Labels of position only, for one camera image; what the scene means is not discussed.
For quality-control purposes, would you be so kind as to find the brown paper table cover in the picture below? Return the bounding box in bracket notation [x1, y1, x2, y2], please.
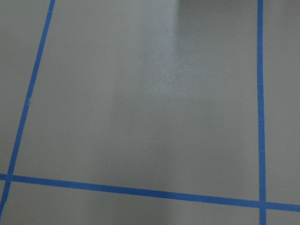
[0, 0, 300, 225]

